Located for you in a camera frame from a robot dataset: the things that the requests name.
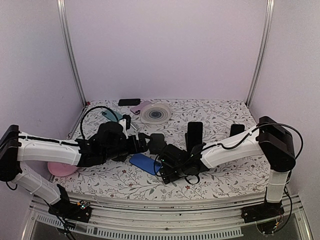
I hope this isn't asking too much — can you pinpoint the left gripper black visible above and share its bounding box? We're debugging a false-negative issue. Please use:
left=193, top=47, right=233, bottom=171
left=102, top=132, right=153, bottom=162

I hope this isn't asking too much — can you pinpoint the black phone at back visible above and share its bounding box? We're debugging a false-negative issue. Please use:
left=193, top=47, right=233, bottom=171
left=118, top=98, right=141, bottom=107

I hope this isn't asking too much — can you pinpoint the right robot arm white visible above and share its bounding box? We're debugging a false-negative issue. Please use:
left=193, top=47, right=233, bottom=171
left=157, top=116, right=299, bottom=218

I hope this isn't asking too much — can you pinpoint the black round folding stand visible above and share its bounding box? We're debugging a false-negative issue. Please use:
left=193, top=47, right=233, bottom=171
left=112, top=154, right=129, bottom=162

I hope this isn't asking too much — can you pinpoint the blue phone face down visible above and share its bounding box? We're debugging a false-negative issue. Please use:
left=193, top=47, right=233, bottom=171
left=129, top=153, right=162, bottom=176

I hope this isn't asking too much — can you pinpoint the white round dish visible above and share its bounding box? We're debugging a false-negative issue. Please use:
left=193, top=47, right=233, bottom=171
left=140, top=103, right=172, bottom=125

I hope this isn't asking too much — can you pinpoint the pink phone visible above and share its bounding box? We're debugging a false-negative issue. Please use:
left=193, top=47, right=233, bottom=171
left=130, top=100, right=152, bottom=115

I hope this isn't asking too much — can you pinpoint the floral table mat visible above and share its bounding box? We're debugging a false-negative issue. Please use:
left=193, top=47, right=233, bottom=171
left=53, top=99, right=270, bottom=201

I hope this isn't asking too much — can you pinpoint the right aluminium frame post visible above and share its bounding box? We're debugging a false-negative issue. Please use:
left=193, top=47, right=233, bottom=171
left=245, top=0, right=275, bottom=108

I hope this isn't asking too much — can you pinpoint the small black phone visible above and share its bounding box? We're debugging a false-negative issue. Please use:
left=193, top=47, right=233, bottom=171
left=185, top=121, right=203, bottom=152

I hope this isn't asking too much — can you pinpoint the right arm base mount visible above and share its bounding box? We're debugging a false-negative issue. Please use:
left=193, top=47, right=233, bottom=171
left=240, top=198, right=285, bottom=223

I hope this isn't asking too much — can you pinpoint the teal phone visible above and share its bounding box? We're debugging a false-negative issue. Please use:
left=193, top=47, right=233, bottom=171
left=101, top=110, right=123, bottom=122

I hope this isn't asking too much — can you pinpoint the left aluminium frame post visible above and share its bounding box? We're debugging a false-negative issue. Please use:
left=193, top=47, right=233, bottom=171
left=56, top=0, right=87, bottom=107

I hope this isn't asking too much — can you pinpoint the pink round object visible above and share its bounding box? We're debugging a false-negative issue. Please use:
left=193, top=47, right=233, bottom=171
left=47, top=162, right=78, bottom=177

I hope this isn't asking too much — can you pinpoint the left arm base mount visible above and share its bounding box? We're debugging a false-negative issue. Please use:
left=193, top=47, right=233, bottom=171
left=48, top=184, right=92, bottom=223

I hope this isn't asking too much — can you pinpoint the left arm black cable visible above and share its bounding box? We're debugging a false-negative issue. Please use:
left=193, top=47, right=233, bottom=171
left=79, top=106, right=123, bottom=140

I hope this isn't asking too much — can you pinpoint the aluminium frame post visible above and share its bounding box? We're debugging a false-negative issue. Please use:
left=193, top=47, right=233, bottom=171
left=245, top=0, right=275, bottom=108
left=56, top=0, right=87, bottom=107

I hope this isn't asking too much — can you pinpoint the silver folding phone stand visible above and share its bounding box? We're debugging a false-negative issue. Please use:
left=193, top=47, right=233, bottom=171
left=130, top=122, right=140, bottom=131

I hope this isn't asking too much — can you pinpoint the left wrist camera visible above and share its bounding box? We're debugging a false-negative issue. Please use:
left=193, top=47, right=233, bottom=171
left=117, top=114, right=131, bottom=139

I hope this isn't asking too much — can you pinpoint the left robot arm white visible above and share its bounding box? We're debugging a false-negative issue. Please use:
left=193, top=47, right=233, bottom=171
left=0, top=122, right=148, bottom=217

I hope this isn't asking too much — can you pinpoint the black clamp phone stand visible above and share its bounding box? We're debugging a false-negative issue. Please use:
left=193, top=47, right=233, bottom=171
left=184, top=133, right=206, bottom=154

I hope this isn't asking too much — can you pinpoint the front aluminium rail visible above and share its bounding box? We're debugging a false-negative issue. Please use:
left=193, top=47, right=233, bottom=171
left=21, top=192, right=315, bottom=240

